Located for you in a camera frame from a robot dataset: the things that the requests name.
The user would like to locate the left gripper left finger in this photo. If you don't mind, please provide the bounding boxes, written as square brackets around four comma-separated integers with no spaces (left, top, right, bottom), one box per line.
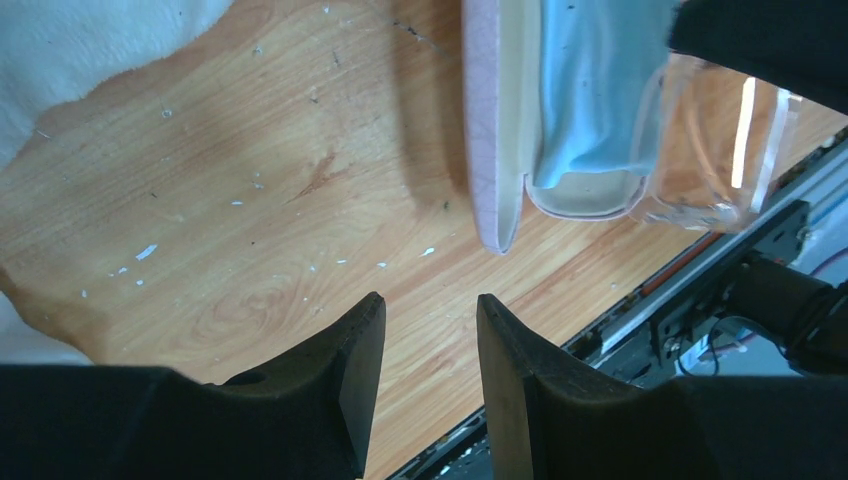
[1,293,386,479]

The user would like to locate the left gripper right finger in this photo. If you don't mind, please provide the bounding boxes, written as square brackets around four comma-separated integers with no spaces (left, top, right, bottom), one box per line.
[476,294,847,479]

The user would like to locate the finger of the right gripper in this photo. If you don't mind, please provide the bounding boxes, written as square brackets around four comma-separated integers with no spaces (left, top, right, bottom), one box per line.
[668,0,847,114]

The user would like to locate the amber transparent sunglasses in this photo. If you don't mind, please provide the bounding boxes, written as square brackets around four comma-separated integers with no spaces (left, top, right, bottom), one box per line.
[631,54,804,232]

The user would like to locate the light blue cleaning cloth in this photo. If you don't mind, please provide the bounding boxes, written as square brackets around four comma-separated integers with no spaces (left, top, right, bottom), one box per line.
[533,0,678,188]

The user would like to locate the pink glasses case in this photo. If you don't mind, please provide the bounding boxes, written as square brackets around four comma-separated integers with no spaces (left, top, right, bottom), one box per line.
[462,1,649,254]

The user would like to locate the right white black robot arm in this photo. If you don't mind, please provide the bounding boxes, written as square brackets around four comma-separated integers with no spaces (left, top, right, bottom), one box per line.
[665,1,847,375]

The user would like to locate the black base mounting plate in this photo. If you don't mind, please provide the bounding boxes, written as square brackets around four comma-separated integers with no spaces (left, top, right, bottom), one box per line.
[396,142,847,479]

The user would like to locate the white crumpled cloth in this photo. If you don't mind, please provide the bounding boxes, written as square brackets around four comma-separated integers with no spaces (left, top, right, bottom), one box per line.
[0,0,236,367]

